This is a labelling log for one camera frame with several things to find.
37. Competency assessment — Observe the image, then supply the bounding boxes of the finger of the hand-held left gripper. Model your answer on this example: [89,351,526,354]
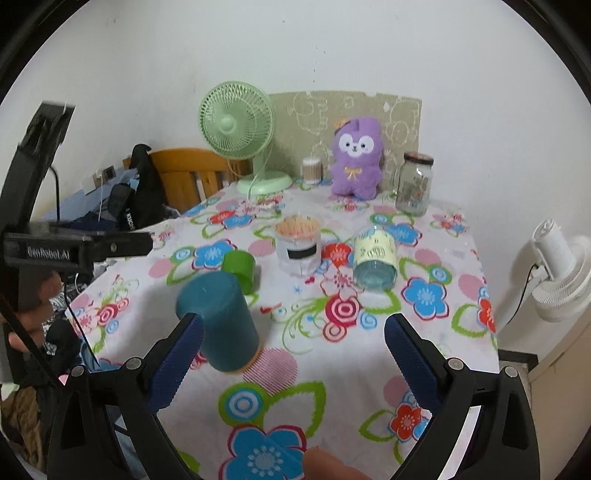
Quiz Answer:
[0,102,75,232]

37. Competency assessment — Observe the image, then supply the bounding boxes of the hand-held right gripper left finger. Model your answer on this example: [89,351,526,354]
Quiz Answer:
[46,313,206,480]

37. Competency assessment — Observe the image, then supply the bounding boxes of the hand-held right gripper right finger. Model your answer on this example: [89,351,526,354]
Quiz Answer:
[385,313,541,480]

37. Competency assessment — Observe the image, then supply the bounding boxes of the teal cup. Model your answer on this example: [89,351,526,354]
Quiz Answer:
[175,271,262,373]

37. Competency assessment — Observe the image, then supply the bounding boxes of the small green cup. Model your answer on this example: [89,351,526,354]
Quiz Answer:
[222,250,257,294]

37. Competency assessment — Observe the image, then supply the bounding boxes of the person's left hand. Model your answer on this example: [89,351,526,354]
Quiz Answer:
[9,271,63,354]

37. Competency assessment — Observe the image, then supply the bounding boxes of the person's right hand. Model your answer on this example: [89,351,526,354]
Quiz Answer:
[304,447,372,480]

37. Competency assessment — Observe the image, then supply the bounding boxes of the floral tablecloth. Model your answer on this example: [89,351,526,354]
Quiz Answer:
[65,178,502,480]

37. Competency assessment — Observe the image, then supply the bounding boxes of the black bag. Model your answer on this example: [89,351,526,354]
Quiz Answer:
[108,144,168,232]

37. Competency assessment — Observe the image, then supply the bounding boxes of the wooden chair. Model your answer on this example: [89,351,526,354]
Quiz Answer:
[122,148,253,214]

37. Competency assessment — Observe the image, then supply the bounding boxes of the beige cabinet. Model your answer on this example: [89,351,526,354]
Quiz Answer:
[526,318,591,418]

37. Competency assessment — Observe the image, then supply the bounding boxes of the clear tub of cotton swabs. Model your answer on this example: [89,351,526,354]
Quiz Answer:
[274,215,324,278]

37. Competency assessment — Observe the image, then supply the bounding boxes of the brown cloth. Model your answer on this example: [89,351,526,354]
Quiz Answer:
[0,385,49,462]

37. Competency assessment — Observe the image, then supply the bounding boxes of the white fan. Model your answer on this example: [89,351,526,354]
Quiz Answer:
[526,219,591,324]

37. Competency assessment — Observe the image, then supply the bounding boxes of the glass jar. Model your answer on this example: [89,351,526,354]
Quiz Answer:
[395,152,435,217]

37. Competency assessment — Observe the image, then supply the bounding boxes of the green desk fan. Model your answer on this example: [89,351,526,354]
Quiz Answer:
[198,80,294,195]

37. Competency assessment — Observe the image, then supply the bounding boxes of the purple plush toy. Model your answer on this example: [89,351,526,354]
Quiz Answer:
[329,116,387,200]

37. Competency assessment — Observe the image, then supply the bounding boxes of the small cotton swab container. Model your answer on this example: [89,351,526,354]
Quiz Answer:
[301,157,323,186]

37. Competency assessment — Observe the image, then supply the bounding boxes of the patterned beige board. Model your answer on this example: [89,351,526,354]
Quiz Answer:
[267,91,423,197]

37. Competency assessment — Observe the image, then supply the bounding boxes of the wall socket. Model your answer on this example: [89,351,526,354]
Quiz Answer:
[82,165,117,191]

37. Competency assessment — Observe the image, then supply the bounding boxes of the black fan cable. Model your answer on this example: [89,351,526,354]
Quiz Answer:
[501,262,542,329]

